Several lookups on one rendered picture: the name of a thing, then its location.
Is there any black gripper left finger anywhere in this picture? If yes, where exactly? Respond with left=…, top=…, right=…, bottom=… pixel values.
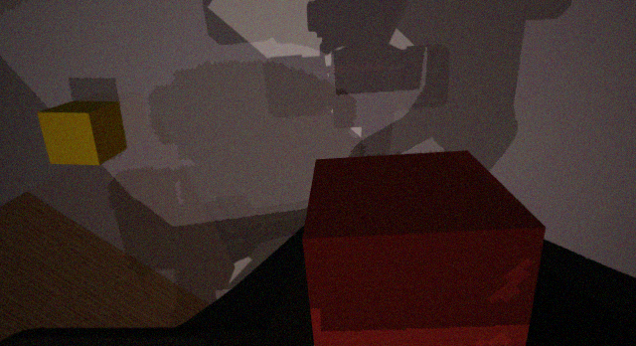
left=0, top=225, right=314, bottom=346

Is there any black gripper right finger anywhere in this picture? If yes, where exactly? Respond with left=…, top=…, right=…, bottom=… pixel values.
left=526, top=240, right=636, bottom=346

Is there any yellow cube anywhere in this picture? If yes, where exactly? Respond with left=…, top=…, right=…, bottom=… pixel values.
left=37, top=100, right=127, bottom=165

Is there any red block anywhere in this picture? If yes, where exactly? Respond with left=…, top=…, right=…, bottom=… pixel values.
left=302, top=150, right=546, bottom=346

